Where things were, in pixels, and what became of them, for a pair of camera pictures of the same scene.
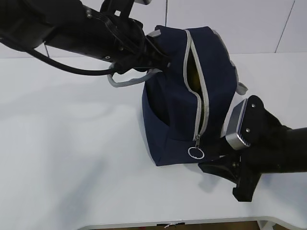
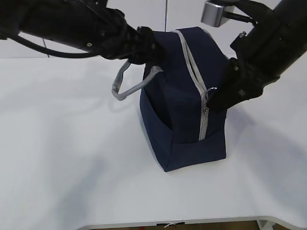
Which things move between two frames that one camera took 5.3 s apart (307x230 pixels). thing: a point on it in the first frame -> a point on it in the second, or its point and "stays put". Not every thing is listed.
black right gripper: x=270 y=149 -> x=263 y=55
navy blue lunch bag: x=185 y=105 stays put
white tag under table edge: x=168 y=225 stays put
